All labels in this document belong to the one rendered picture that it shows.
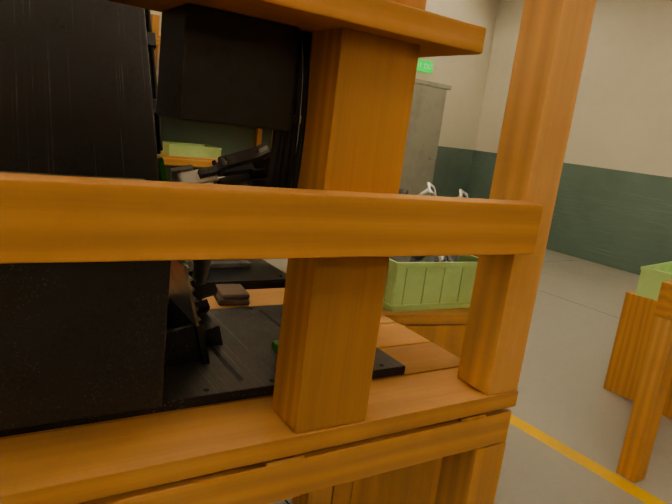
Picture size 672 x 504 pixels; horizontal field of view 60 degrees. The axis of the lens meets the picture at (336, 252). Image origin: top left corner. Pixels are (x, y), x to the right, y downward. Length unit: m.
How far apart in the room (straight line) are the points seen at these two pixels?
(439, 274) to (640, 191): 6.41
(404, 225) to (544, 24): 0.48
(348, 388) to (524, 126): 0.58
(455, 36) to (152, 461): 0.75
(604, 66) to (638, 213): 2.00
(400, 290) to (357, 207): 1.13
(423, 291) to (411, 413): 0.94
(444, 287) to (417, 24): 1.30
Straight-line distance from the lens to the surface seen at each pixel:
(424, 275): 1.98
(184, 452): 0.92
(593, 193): 8.59
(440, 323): 2.02
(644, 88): 8.45
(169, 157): 6.41
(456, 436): 1.22
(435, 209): 0.92
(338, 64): 0.85
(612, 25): 8.87
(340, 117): 0.85
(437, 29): 0.90
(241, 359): 1.18
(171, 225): 0.72
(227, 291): 1.49
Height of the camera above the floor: 1.37
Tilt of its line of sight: 12 degrees down
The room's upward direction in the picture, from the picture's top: 7 degrees clockwise
